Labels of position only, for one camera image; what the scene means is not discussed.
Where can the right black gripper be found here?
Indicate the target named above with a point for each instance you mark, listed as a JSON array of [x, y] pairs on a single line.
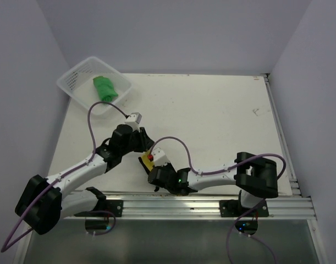
[[167, 165]]

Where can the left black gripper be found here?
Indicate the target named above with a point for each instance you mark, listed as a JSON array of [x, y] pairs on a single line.
[[144, 139]]

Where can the yellow microfiber towel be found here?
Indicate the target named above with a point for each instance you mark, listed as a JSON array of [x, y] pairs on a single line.
[[146, 160]]

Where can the green microfiber towel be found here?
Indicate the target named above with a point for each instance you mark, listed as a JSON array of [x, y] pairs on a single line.
[[105, 89]]

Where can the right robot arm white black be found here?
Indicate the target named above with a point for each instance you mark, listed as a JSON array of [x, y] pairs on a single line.
[[255, 175]]

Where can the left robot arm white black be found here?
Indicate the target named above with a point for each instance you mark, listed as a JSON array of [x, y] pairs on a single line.
[[45, 201]]

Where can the white plastic basket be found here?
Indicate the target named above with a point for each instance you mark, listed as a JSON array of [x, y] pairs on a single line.
[[78, 82]]

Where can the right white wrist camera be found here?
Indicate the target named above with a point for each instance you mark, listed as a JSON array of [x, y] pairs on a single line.
[[158, 157]]

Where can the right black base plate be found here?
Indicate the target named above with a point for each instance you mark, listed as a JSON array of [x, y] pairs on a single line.
[[232, 208]]

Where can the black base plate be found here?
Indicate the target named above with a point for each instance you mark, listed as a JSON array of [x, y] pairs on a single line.
[[113, 206], [232, 208]]

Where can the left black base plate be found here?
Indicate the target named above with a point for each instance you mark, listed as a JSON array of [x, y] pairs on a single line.
[[113, 206]]

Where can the aluminium mounting rail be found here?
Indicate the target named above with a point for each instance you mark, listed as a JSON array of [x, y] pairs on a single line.
[[165, 206]]

